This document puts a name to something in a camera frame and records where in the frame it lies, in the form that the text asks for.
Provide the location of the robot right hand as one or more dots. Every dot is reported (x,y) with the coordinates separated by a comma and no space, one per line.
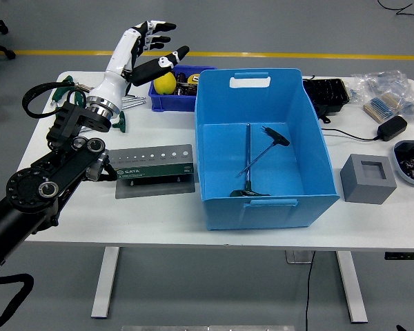
(401,328)

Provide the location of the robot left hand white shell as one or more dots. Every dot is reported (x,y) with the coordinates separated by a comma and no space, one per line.
(112,82)

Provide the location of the green SATA wrench holder stand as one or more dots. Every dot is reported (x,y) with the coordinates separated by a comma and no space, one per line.
(152,170)

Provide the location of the large blue plastic box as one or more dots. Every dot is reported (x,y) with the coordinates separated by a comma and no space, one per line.
(279,213)

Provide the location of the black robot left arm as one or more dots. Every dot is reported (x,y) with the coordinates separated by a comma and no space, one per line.
(38,186)

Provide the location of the yellow lemon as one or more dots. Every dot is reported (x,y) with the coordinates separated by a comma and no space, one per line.
(165,86)

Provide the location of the white table leg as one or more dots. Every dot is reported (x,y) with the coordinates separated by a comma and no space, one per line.
(105,282)
(352,289)

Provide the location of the small blue parts bin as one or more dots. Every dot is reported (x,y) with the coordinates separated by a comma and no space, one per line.
(172,102)

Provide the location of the black table control panel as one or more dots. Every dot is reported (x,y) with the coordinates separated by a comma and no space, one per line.
(405,256)

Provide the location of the dark small parts pile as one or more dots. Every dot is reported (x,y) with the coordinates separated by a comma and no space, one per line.
(184,88)

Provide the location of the yellow tape measure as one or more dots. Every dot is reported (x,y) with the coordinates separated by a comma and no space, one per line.
(193,78)

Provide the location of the black office chair base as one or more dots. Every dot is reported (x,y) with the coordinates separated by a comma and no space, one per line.
(8,53)

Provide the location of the grey cube block with recess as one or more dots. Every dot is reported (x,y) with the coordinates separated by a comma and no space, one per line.
(365,189)

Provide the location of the grey oval tray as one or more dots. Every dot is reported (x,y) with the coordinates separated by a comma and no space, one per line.
(397,165)

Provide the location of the black power adapter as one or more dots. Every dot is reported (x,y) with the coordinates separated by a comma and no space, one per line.
(391,128)

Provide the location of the black plastic component tray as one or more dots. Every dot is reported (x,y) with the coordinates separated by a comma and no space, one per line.
(327,91)

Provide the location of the tan resistor tape bundle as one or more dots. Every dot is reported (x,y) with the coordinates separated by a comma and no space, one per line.
(383,105)

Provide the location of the clear bags of components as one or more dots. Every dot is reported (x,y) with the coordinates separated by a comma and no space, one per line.
(383,81)

